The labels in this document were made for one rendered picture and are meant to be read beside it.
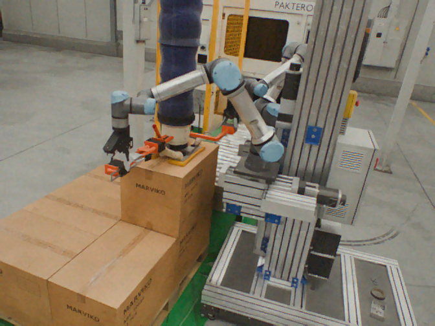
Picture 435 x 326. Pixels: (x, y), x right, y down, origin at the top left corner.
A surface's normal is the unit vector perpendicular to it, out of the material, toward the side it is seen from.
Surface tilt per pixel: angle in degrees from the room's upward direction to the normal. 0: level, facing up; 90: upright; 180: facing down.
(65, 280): 0
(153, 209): 90
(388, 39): 90
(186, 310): 0
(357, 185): 90
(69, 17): 90
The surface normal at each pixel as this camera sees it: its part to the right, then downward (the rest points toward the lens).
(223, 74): 0.05, 0.33
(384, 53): -0.29, 0.38
